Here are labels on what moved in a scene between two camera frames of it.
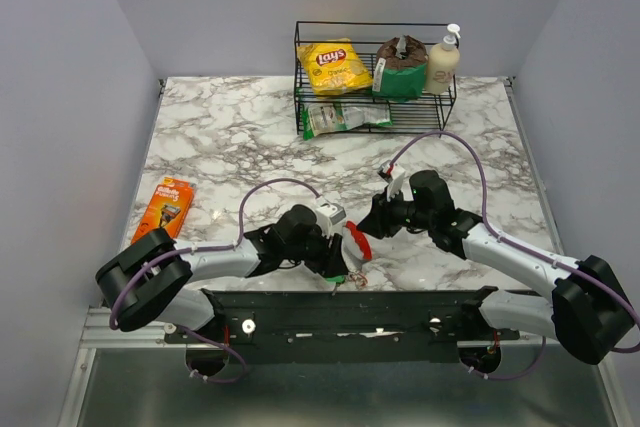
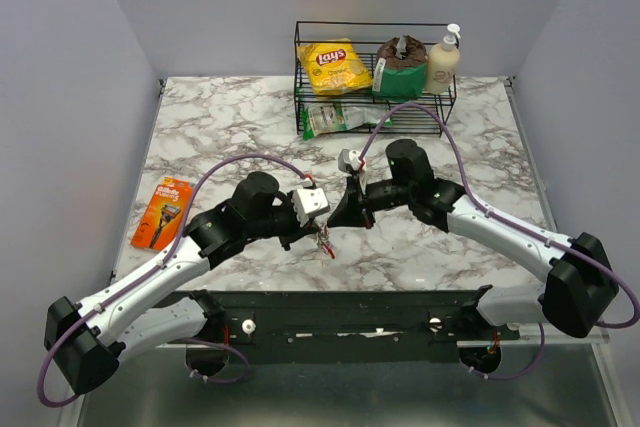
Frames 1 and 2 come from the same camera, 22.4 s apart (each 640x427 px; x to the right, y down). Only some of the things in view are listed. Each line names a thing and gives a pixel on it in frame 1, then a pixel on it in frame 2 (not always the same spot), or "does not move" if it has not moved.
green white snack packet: (324, 118) does not move
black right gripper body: (395, 212) to (359, 202)
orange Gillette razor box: (167, 208) does not move
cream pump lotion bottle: (443, 63) does not move
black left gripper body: (316, 257) to (289, 228)
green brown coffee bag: (400, 68) does not move
